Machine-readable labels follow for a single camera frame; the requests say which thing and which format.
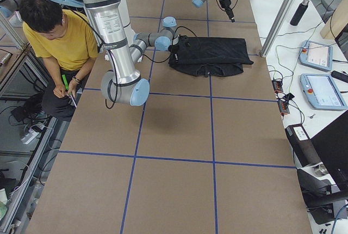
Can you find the person in yellow shirt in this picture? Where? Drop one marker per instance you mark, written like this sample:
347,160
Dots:
66,44

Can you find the black graphic t-shirt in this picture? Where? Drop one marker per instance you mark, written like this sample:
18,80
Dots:
209,56

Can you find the orange black connector module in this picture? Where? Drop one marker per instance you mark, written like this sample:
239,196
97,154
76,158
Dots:
277,86

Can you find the far blue teach pendant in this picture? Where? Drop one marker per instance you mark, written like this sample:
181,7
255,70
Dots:
316,55

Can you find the black monitor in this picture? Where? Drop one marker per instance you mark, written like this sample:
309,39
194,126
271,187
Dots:
331,146

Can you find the black box device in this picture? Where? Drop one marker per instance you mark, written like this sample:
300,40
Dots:
304,153

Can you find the aluminium frame post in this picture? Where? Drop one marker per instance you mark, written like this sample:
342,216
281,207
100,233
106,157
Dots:
277,24

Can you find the white power strip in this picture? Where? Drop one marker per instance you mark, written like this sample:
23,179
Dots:
32,134

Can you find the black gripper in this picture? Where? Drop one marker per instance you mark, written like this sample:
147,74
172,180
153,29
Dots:
176,52
227,6

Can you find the near blue teach pendant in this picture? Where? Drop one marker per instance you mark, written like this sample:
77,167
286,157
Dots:
321,92

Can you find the blue teach pendant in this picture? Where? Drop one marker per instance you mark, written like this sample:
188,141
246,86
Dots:
321,92
316,55

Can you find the black cylinder bottle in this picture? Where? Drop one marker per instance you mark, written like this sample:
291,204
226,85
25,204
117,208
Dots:
301,9

